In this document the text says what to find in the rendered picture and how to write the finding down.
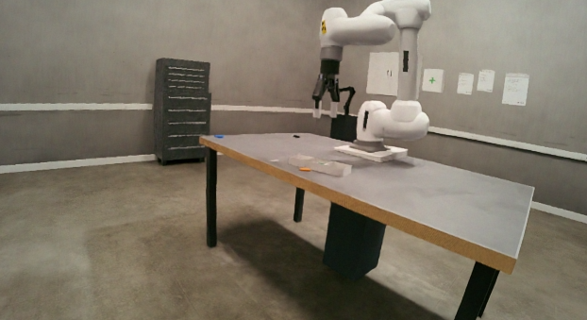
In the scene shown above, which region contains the white rack of three bins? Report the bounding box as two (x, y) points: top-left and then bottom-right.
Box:
(288, 154), (351, 177)

